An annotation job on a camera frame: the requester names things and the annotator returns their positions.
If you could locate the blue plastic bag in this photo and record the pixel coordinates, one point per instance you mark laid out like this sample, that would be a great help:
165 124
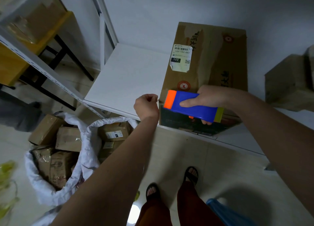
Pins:
228 214

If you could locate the plain brown cardboard box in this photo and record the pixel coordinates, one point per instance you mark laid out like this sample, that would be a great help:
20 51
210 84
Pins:
289 83

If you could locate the black right sandal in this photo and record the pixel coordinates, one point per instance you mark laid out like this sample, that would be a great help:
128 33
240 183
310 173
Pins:
191 175

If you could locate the blue and orange handheld scanner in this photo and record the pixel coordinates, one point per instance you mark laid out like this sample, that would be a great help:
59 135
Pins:
196 108

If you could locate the person's left hand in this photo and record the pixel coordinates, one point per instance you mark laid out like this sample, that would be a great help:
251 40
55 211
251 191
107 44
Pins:
146 108

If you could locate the person's right leg red trousers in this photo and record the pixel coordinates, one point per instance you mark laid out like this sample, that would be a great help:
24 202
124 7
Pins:
193 206

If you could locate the black sandal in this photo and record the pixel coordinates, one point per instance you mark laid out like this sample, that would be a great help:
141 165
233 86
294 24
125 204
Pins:
191 175
153 191

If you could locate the yellow table with black legs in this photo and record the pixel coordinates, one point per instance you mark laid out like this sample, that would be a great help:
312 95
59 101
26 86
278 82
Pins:
11 64

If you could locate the white shipping label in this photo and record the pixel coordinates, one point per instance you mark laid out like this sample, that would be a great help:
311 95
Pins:
181 58

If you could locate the person's right forearm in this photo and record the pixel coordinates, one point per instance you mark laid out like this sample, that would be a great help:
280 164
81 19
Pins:
277 135

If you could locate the person's right thumb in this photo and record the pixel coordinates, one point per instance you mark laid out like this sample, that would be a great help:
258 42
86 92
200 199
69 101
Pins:
190 102

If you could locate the person's left fingers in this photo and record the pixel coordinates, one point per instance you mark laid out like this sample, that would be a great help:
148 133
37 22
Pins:
150 97

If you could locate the white woven sack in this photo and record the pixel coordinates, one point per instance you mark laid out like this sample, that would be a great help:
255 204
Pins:
90 145

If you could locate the person's leg red trousers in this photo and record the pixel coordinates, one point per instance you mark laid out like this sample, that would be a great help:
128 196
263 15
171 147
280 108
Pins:
153 214
193 206

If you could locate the taped cardboard box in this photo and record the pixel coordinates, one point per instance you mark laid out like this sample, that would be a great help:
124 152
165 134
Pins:
41 20

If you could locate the pile of cardboard parcels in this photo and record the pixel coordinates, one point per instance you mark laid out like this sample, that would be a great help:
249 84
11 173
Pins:
67 139

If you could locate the large brown cardboard box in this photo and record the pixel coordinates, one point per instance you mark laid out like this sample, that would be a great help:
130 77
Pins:
215 59

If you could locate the white metal shelf rack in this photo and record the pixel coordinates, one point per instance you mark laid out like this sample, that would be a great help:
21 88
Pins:
127 78

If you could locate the black left sandal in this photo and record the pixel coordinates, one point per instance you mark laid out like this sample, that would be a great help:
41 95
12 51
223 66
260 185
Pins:
153 191

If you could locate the person's right hand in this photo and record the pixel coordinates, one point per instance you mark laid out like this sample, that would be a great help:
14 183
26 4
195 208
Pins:
212 96

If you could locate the yellow-green plastic bag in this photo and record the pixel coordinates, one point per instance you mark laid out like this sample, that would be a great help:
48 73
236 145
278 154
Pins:
6 174

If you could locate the person's left forearm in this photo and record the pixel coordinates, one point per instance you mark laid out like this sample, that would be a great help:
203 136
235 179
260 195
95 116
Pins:
115 169

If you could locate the person's left leg red trousers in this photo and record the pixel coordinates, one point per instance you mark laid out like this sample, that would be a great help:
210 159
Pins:
153 214

